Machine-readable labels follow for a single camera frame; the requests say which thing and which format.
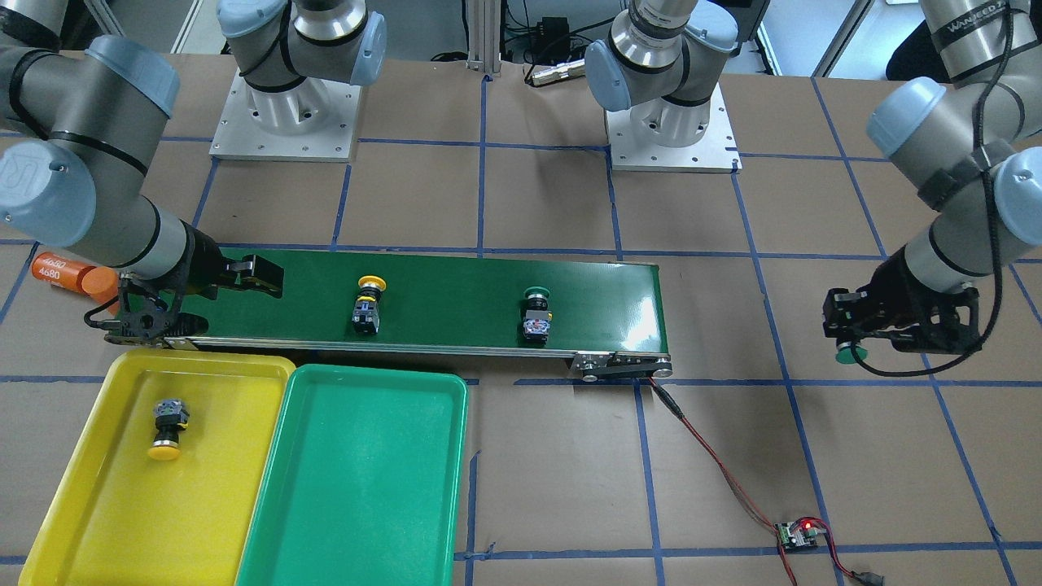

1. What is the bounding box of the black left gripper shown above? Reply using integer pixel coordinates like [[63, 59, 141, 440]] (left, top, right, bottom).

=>
[[822, 248, 979, 355]]

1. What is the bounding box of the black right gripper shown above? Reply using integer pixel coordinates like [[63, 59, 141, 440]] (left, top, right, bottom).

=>
[[104, 224, 284, 348]]

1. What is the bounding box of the green push button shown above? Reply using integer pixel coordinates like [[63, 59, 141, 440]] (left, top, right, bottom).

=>
[[520, 286, 552, 345], [834, 341, 868, 365]]

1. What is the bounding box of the orange cylinder marked 4680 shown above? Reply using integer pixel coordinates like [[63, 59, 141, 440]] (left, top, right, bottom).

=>
[[30, 252, 118, 300]]

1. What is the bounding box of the yellow push button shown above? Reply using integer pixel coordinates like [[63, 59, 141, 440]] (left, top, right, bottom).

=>
[[147, 398, 190, 462], [351, 275, 387, 335]]

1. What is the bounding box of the plain orange cylinder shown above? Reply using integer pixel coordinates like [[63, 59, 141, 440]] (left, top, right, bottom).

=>
[[92, 291, 120, 316]]

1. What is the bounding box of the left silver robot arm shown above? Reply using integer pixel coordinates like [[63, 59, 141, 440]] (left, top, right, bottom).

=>
[[584, 1, 1040, 364]]

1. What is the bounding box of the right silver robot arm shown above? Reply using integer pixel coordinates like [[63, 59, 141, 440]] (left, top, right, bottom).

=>
[[2, 1, 387, 344]]

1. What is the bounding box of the small motor controller board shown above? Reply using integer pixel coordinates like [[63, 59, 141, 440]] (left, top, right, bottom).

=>
[[774, 517, 829, 553]]

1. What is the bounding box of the yellow plastic tray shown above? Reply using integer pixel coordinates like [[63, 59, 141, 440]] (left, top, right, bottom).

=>
[[19, 349, 295, 585]]

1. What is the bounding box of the green plastic tray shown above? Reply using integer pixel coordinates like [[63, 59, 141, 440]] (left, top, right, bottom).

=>
[[237, 364, 468, 585]]

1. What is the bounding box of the green conveyor belt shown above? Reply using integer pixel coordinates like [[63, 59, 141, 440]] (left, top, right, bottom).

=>
[[160, 249, 673, 381]]

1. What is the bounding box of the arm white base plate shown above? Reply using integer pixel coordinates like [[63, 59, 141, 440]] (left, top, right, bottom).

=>
[[209, 75, 364, 163], [604, 86, 743, 173]]

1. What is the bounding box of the red black controller cable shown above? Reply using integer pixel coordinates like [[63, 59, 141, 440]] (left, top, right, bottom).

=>
[[649, 377, 887, 586]]

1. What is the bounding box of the aluminium frame post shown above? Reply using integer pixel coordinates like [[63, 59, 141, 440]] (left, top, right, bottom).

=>
[[464, 0, 502, 77]]

